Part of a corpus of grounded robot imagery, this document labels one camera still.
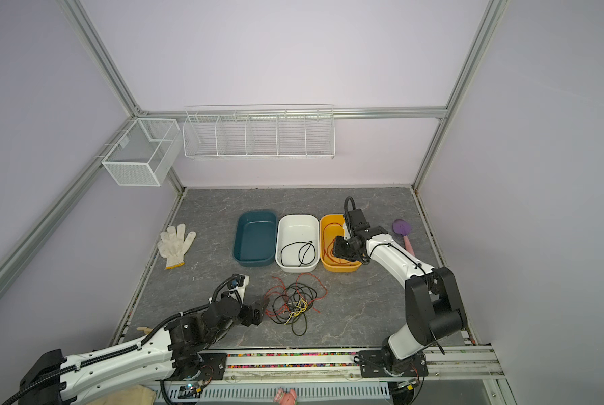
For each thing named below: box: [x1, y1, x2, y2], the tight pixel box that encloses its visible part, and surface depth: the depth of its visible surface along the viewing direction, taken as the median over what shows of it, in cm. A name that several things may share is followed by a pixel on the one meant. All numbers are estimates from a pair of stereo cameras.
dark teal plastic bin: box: [232, 210, 278, 268], surface depth 102 cm
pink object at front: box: [273, 386, 298, 405], surface depth 68 cm
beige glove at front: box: [86, 384, 157, 405], surface depth 71 cm
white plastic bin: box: [275, 213, 321, 274], surface depth 101 cm
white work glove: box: [157, 223, 197, 270], surface depth 104 cm
